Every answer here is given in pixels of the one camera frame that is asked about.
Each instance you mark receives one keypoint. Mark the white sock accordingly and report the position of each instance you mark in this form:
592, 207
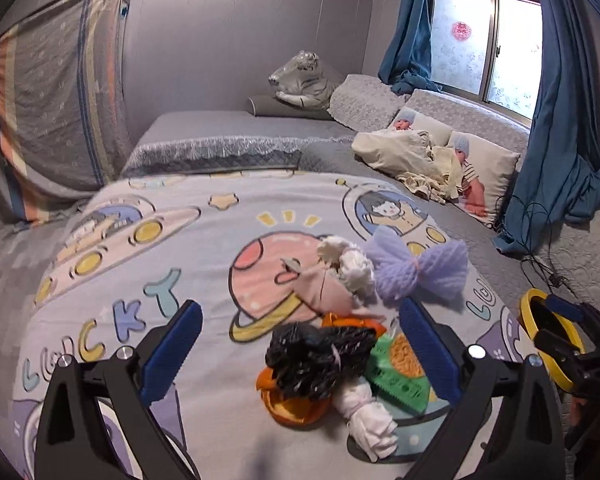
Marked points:
367, 425

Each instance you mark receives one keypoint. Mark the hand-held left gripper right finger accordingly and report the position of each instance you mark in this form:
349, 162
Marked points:
427, 350

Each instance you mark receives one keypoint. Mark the grey lace-edged bed sheet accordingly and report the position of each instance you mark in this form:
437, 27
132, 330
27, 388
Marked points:
205, 127

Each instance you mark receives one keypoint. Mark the striped grey cloth cover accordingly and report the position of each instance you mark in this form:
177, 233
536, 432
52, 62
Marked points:
55, 85

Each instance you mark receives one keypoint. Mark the grey pillow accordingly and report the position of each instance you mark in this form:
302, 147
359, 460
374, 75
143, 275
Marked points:
265, 105

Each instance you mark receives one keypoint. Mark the window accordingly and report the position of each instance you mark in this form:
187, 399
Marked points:
460, 70

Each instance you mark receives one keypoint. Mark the green snack packet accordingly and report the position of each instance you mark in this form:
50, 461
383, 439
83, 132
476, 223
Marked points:
395, 385

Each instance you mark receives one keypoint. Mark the white tiger plush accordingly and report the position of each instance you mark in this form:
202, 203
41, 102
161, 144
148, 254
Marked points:
305, 80

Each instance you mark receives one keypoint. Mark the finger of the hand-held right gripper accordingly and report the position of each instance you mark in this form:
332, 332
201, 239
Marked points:
555, 342
565, 307

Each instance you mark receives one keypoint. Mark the black plastic bag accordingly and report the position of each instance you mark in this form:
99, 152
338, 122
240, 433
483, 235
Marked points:
310, 360

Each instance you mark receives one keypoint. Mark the blue curtain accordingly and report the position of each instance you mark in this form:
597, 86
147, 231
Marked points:
410, 35
565, 110

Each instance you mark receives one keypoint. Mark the grey checkered sheet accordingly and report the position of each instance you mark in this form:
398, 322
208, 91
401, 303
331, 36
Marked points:
10, 300

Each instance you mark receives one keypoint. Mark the red window sticker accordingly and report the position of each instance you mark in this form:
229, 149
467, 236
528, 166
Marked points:
460, 30

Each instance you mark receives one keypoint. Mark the light grey quilted cushion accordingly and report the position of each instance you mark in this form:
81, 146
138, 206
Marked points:
365, 100

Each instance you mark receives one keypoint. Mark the yellow-rimmed trash bin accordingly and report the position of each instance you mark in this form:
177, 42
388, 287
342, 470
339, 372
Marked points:
525, 310

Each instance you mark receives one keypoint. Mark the cartoon printed blanket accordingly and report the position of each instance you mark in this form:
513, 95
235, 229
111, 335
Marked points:
180, 240

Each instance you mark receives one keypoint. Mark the cream cloth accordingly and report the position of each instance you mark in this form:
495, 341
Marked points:
395, 150

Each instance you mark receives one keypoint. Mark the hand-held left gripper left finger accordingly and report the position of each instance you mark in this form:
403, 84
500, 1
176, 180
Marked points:
172, 350

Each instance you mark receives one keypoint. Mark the baby print pillow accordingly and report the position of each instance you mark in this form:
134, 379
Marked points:
485, 170
405, 121

